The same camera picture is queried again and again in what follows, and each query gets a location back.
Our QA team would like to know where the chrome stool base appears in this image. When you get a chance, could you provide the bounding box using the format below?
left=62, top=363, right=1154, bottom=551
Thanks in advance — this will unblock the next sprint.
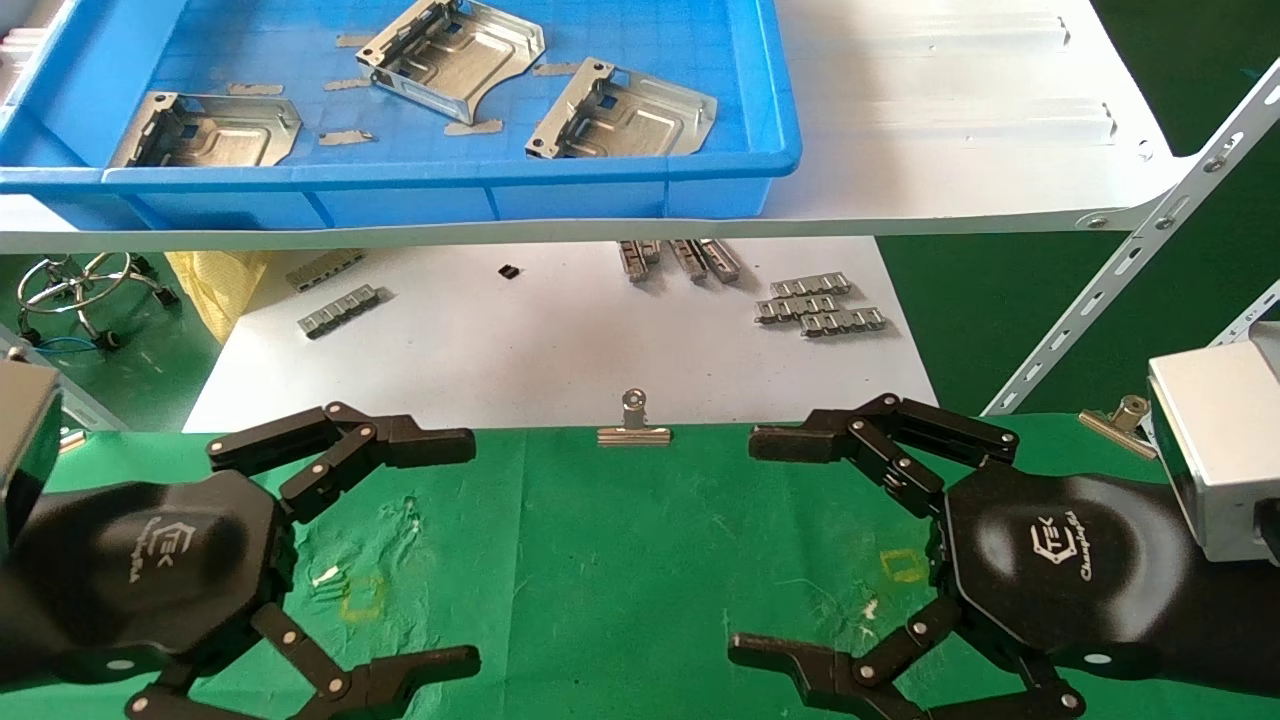
left=15, top=252, right=181, bottom=351

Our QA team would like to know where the stamped metal bracket part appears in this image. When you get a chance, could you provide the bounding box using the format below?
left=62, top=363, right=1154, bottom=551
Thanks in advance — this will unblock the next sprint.
left=107, top=92, right=303, bottom=168
left=525, top=57, right=719, bottom=160
left=356, top=0, right=547, bottom=126

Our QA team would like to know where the white board sheet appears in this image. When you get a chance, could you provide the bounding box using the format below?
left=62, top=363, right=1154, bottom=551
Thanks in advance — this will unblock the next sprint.
left=183, top=237, right=939, bottom=433

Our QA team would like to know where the short white perforated shelf strut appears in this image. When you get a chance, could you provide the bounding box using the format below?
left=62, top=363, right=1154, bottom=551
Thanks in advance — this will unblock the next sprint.
left=1207, top=280, right=1280, bottom=348

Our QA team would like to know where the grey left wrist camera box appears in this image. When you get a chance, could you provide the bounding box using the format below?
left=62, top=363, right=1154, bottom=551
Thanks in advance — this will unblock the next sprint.
left=0, top=358, right=63, bottom=561

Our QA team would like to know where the grey perforated shelf strut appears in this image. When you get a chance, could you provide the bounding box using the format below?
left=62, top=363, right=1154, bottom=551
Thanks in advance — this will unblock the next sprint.
left=0, top=335, right=128, bottom=433

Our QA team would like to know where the blue plastic tray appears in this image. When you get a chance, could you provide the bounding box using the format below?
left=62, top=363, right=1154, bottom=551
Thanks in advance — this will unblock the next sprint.
left=0, top=0, right=803, bottom=233

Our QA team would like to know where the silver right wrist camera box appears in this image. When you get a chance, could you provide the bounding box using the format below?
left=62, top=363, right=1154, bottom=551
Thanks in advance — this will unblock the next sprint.
left=1145, top=320, right=1280, bottom=563

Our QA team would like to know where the yellow cloth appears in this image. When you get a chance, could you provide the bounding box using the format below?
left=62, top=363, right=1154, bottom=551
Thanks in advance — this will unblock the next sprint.
left=165, top=250, right=271, bottom=344

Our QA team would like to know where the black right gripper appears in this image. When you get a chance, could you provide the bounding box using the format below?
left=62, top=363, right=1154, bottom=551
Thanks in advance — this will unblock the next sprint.
left=727, top=393, right=1216, bottom=720

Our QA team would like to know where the green cloth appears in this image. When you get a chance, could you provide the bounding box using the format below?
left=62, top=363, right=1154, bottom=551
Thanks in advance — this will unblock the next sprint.
left=0, top=412, right=1280, bottom=720

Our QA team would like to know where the white metal shelf board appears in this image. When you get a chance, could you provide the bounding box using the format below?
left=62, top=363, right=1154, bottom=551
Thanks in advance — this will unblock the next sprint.
left=0, top=0, right=1196, bottom=254

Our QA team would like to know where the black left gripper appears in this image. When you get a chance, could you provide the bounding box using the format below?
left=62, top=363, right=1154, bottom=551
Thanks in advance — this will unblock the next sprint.
left=38, top=402, right=482, bottom=720

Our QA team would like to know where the long white perforated shelf strut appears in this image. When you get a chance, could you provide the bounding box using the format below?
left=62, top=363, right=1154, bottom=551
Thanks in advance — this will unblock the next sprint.
left=983, top=60, right=1280, bottom=417

